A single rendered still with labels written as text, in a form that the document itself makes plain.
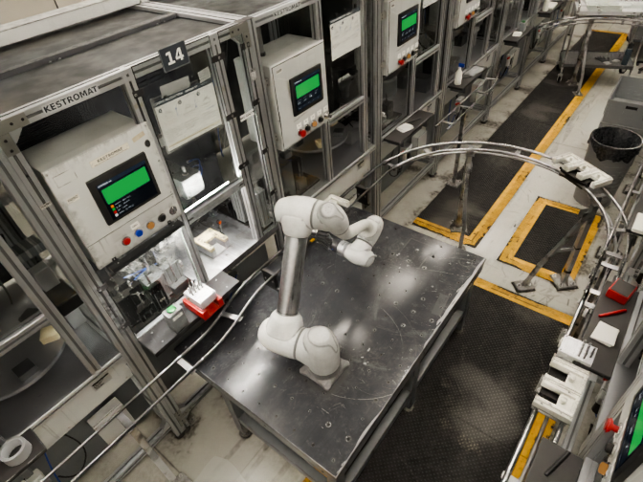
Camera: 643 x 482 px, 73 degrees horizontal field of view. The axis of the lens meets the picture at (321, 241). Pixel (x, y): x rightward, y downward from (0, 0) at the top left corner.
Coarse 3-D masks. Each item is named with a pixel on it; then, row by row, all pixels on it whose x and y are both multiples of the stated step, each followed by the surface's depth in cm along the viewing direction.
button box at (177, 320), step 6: (180, 306) 203; (162, 312) 201; (174, 312) 200; (180, 312) 203; (168, 318) 199; (174, 318) 201; (180, 318) 204; (186, 318) 207; (168, 324) 205; (174, 324) 203; (180, 324) 206; (186, 324) 209; (174, 330) 205
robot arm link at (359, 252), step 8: (360, 240) 237; (352, 248) 237; (360, 248) 235; (368, 248) 237; (344, 256) 241; (352, 256) 236; (360, 256) 234; (368, 256) 233; (360, 264) 236; (368, 264) 235
